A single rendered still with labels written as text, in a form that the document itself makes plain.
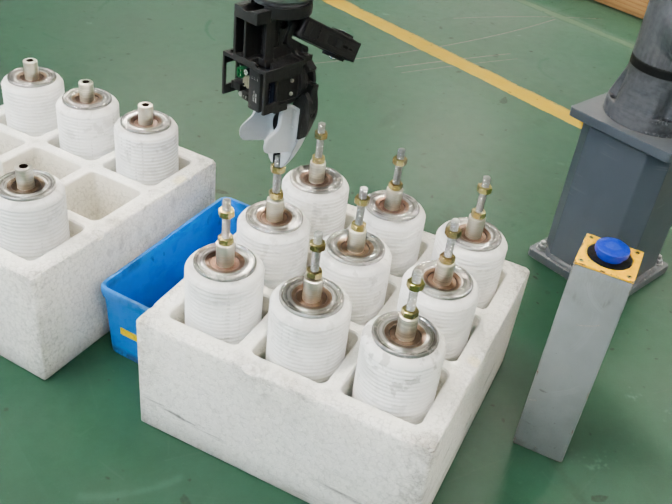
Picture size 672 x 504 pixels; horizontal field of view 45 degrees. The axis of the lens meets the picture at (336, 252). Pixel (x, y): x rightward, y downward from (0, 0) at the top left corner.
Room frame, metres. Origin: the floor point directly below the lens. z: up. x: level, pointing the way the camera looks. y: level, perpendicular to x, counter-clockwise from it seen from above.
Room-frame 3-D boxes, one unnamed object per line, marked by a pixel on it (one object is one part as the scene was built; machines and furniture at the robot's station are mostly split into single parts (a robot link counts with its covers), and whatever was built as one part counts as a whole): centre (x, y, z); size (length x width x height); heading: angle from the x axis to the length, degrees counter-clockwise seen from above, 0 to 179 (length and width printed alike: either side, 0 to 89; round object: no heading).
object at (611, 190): (1.25, -0.48, 0.15); 0.19 x 0.19 x 0.30; 45
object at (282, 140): (0.86, 0.08, 0.38); 0.06 x 0.03 x 0.09; 141
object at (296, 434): (0.84, -0.02, 0.09); 0.39 x 0.39 x 0.18; 68
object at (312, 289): (0.73, 0.02, 0.26); 0.02 x 0.02 x 0.03
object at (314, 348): (0.73, 0.02, 0.16); 0.10 x 0.10 x 0.18
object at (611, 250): (0.80, -0.32, 0.32); 0.04 x 0.04 x 0.02
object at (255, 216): (0.89, 0.09, 0.25); 0.08 x 0.08 x 0.01
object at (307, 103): (0.88, 0.07, 0.42); 0.05 x 0.02 x 0.09; 51
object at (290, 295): (0.73, 0.02, 0.25); 0.08 x 0.08 x 0.01
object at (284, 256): (0.89, 0.09, 0.16); 0.10 x 0.10 x 0.18
